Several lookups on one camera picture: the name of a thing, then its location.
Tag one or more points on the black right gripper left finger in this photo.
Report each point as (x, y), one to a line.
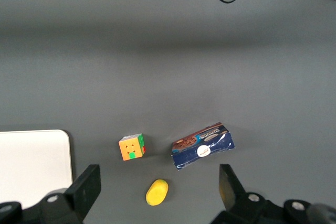
(84, 190)

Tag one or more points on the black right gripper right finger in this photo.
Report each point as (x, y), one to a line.
(231, 190)

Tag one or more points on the blue chocolate cookie box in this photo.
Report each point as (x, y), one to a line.
(203, 149)

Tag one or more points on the pale pink plastic tray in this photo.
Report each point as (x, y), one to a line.
(34, 166)

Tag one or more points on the orange puzzle cube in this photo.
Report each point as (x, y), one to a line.
(130, 148)

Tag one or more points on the yellow lemon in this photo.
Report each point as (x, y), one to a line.
(157, 192)

